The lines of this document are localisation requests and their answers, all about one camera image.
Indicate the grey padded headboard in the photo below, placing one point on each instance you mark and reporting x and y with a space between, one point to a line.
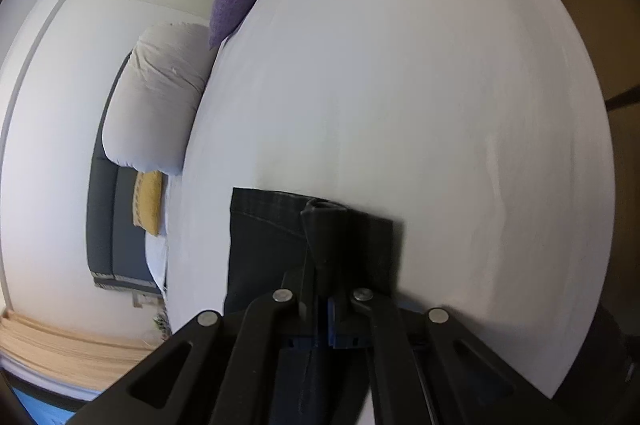
102 225

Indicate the yellow pillow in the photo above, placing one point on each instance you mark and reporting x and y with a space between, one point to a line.
149 202

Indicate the glass balcony door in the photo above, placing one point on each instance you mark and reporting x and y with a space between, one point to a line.
40 405

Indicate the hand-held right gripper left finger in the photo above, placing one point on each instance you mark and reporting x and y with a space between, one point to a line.
300 300

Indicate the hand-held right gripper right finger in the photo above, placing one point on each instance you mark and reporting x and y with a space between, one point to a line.
339 330

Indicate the white pillow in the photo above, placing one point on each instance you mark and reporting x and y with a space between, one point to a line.
156 255

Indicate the wall switch plate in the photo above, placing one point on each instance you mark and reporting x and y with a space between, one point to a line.
140 301

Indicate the bed with white sheet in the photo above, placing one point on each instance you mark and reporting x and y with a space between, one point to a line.
400 105

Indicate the beige curtain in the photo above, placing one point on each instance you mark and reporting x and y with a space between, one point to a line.
65 345

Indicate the black denim pants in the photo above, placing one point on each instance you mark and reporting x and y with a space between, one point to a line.
260 245

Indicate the rolled white duvet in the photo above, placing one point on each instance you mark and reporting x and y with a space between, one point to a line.
155 105

